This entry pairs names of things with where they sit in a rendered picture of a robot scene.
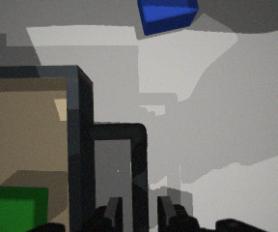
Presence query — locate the blue block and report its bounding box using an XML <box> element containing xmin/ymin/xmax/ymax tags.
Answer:
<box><xmin>137</xmin><ymin>0</ymin><xmax>199</xmax><ymax>36</ymax></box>

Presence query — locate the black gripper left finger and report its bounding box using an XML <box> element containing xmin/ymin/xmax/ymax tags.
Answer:
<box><xmin>26</xmin><ymin>197</ymin><xmax>123</xmax><ymax>232</ymax></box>

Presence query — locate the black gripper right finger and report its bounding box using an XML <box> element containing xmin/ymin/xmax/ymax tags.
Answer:
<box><xmin>157</xmin><ymin>196</ymin><xmax>267</xmax><ymax>232</ymax></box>

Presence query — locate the green block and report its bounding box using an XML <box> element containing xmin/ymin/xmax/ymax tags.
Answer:
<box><xmin>0</xmin><ymin>187</ymin><xmax>48</xmax><ymax>232</ymax></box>

